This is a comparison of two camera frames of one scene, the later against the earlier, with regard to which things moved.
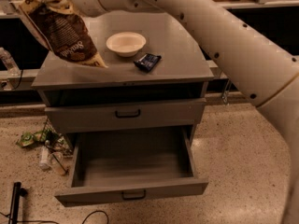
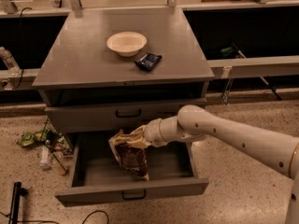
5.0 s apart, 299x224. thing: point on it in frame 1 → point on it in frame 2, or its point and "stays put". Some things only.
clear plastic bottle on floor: x=45 y=162 stays put
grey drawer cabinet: x=154 y=80 stays put
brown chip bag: x=51 y=7 → x=130 y=157
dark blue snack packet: x=148 y=62 stays put
